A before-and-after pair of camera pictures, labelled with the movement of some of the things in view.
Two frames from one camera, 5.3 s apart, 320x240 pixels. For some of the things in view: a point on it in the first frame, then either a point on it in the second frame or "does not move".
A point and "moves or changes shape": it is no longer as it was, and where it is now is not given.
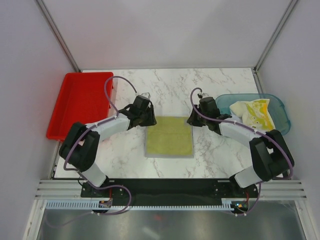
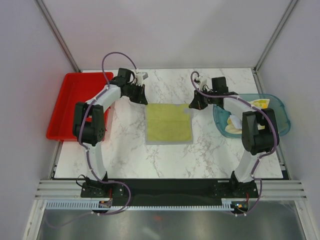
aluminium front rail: x=72 y=189 does not move
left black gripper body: x=147 y=117 to x=134 y=93
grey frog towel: x=171 y=137 moves or changes shape
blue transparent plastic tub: x=276 y=106 does not move
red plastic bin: x=82 y=99 does not move
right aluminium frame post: x=284 y=17 does not move
